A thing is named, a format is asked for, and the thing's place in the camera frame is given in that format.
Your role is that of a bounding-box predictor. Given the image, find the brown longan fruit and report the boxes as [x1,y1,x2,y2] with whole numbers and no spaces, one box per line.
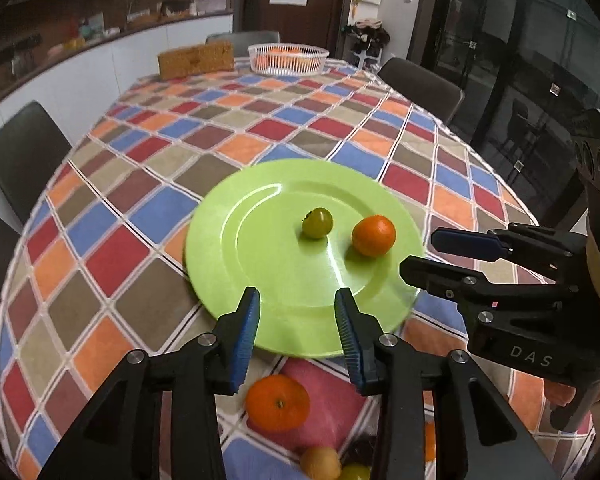
[300,446,341,480]

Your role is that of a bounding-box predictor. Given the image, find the large orange mandarin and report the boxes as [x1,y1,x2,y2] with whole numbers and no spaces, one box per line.
[351,214,396,258]

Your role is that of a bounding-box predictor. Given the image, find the green tomato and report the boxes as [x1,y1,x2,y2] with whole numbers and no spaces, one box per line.
[338,464,370,480]
[301,207,334,240]

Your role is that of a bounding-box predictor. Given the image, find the woven wicker box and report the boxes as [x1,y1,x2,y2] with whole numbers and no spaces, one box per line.
[158,41,235,80]

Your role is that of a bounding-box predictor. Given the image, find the green plastic plate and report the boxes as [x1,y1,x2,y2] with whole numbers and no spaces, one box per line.
[184,159,425,359]

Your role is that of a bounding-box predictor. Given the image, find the small orange mandarin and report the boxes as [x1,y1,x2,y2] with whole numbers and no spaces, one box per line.
[245,375,311,434]

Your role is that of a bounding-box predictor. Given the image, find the dark chair right side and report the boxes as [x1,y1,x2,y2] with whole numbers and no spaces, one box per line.
[378,58,465,125]

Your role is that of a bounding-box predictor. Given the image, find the white plastic fruit basket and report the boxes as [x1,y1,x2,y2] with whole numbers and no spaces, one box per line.
[248,44,329,77]

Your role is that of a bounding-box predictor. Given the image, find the dark chair table head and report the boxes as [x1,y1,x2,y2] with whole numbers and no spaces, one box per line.
[206,30,280,58]

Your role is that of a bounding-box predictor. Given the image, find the dark wooden door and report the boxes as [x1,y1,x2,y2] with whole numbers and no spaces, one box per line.
[234,0,354,59]

